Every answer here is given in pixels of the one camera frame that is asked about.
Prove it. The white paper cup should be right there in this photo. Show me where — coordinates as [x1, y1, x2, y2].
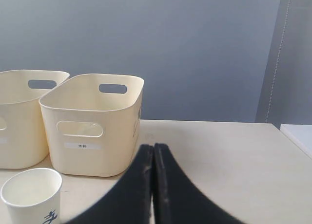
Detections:
[0, 168, 62, 224]

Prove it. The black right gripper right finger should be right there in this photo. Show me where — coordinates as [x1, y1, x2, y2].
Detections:
[154, 143, 242, 224]

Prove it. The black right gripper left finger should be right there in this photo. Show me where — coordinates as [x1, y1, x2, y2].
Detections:
[67, 144, 154, 224]

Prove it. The cream bin right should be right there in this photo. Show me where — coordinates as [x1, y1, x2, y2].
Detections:
[39, 74, 144, 177]

